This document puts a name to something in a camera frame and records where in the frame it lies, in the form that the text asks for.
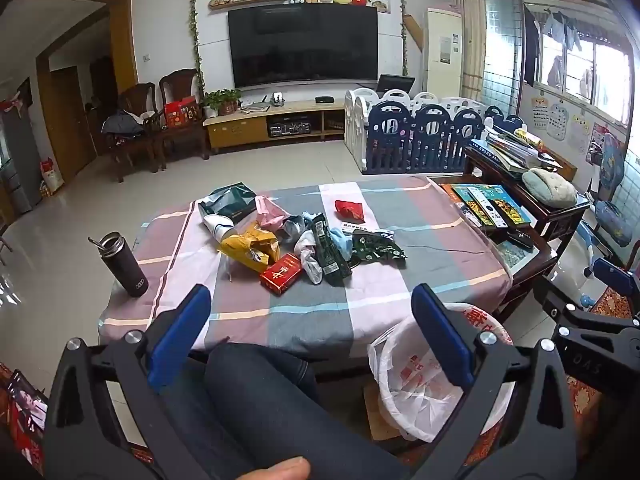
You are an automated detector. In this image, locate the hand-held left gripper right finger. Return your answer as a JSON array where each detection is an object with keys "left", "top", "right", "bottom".
[{"left": 411, "top": 283, "right": 578, "bottom": 480}]

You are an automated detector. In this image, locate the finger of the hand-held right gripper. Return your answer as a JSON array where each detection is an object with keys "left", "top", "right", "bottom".
[
  {"left": 533, "top": 280, "right": 640, "bottom": 335},
  {"left": 592, "top": 257, "right": 640, "bottom": 297}
]

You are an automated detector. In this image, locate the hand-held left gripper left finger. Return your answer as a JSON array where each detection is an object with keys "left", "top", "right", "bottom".
[{"left": 44, "top": 284, "right": 213, "bottom": 480}]

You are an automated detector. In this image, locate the white bin with plastic liner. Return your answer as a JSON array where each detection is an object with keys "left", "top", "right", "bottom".
[{"left": 367, "top": 302, "right": 516, "bottom": 443}]

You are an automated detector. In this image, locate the white paper cup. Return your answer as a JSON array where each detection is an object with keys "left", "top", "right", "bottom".
[{"left": 202, "top": 213, "right": 236, "bottom": 248}]

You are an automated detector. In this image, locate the white tissue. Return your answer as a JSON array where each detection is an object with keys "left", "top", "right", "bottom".
[{"left": 294, "top": 232, "right": 326, "bottom": 285}]

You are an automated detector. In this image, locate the red snack wrapper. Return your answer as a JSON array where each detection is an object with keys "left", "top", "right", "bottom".
[{"left": 334, "top": 200, "right": 366, "bottom": 224}]

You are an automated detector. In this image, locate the person's left hand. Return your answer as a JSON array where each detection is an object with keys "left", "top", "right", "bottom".
[{"left": 235, "top": 456, "right": 312, "bottom": 480}]

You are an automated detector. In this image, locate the dark wooden side table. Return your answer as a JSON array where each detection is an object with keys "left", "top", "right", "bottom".
[{"left": 430, "top": 175, "right": 558, "bottom": 323}]

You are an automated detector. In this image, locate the black thermos bottle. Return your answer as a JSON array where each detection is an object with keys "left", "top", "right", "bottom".
[{"left": 89, "top": 231, "right": 150, "bottom": 298}]

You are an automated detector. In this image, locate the yellow snack packet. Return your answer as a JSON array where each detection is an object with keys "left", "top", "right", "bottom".
[{"left": 220, "top": 222, "right": 281, "bottom": 267}]

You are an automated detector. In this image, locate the blue child chair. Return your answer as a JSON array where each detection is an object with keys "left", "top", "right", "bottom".
[{"left": 582, "top": 132, "right": 638, "bottom": 261}]

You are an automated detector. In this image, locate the person's leg in jeans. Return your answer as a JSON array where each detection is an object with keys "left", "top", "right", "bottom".
[{"left": 172, "top": 342, "right": 401, "bottom": 480}]

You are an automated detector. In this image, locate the dark green floral wrapper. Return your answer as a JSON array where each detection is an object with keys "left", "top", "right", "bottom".
[{"left": 350, "top": 234, "right": 407, "bottom": 267}]

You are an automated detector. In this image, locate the green picture book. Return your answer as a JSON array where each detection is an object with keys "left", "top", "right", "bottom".
[{"left": 452, "top": 185, "right": 533, "bottom": 227}]

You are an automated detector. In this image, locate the grey cushion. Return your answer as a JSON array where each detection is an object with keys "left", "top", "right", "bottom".
[{"left": 521, "top": 167, "right": 578, "bottom": 206}]

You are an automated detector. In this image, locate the brown cardboard piece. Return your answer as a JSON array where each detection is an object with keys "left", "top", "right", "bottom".
[{"left": 362, "top": 384, "right": 402, "bottom": 442}]

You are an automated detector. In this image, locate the red cigarette box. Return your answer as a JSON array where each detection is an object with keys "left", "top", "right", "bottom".
[{"left": 259, "top": 253, "right": 303, "bottom": 293}]

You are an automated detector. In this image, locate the white remote control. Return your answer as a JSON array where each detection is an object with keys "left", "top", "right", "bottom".
[{"left": 470, "top": 190, "right": 506, "bottom": 228}]

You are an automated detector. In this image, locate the light blue face mask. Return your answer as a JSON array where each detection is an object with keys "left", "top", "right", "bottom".
[{"left": 327, "top": 227, "right": 353, "bottom": 261}]

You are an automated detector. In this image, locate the dark green tissue pack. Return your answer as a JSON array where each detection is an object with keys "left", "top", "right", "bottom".
[{"left": 198, "top": 181, "right": 258, "bottom": 223}]

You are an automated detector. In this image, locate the long dark green packet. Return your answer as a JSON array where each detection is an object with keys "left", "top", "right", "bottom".
[{"left": 310, "top": 213, "right": 353, "bottom": 286}]

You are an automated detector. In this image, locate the pink plastic bag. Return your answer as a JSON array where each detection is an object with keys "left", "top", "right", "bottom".
[{"left": 255, "top": 195, "right": 288, "bottom": 231}]

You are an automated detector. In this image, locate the grey crumpled plastic bag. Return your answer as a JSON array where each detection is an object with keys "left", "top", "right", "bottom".
[{"left": 282, "top": 215, "right": 307, "bottom": 245}]

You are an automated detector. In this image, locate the red printed bag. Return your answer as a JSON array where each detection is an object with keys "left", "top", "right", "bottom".
[{"left": 0, "top": 362, "right": 51, "bottom": 476}]

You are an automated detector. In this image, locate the navy and white playpen fence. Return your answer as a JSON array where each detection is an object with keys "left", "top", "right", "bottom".
[{"left": 344, "top": 87, "right": 525, "bottom": 176}]

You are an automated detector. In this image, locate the window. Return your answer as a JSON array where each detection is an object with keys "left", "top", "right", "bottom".
[{"left": 522, "top": 2, "right": 636, "bottom": 126}]

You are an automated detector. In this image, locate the white sack with red print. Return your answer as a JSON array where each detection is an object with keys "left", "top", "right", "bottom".
[{"left": 40, "top": 157, "right": 66, "bottom": 196}]

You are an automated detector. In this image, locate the yellow wooden television cabinet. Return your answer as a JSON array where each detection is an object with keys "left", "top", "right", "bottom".
[{"left": 202, "top": 99, "right": 347, "bottom": 153}]

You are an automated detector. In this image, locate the dark bag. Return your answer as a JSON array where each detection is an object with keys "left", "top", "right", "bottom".
[{"left": 102, "top": 110, "right": 146, "bottom": 136}]

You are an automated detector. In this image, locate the red gift box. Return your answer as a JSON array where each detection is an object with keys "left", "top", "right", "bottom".
[{"left": 163, "top": 96, "right": 199, "bottom": 130}]

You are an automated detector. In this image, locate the black audio receiver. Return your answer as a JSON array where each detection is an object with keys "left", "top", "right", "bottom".
[{"left": 267, "top": 115, "right": 316, "bottom": 138}]

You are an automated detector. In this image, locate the potted green plant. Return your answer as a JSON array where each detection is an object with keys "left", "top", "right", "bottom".
[{"left": 202, "top": 89, "right": 242, "bottom": 117}]

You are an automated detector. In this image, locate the grey refrigerator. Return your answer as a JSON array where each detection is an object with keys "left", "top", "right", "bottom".
[{"left": 0, "top": 92, "right": 43, "bottom": 216}]

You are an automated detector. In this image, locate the brown wooden door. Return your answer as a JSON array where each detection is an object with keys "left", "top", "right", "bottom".
[{"left": 37, "top": 67, "right": 98, "bottom": 181}]

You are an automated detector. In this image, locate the hanging laundry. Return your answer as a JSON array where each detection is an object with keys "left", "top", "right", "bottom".
[{"left": 540, "top": 10, "right": 583, "bottom": 52}]

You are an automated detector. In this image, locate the black monitor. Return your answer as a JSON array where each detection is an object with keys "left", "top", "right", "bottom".
[{"left": 376, "top": 74, "right": 416, "bottom": 96}]

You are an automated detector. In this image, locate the cream standing air conditioner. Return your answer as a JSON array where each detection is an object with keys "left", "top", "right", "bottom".
[{"left": 422, "top": 7, "right": 463, "bottom": 101}]

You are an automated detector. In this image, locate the beige curtain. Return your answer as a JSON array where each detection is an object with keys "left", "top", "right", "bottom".
[{"left": 450, "top": 0, "right": 486, "bottom": 103}]

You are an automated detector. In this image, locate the green artificial vine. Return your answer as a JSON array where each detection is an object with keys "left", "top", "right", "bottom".
[
  {"left": 397, "top": 0, "right": 411, "bottom": 76},
  {"left": 187, "top": 0, "right": 206, "bottom": 96}
]

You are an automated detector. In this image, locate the large black television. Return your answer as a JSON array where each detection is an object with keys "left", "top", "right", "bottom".
[{"left": 227, "top": 4, "right": 379, "bottom": 89}]

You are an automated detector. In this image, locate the children's wall chart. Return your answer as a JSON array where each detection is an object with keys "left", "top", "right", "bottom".
[
  {"left": 567, "top": 114, "right": 593, "bottom": 156},
  {"left": 547, "top": 102, "right": 568, "bottom": 143},
  {"left": 530, "top": 95, "right": 551, "bottom": 131}
]

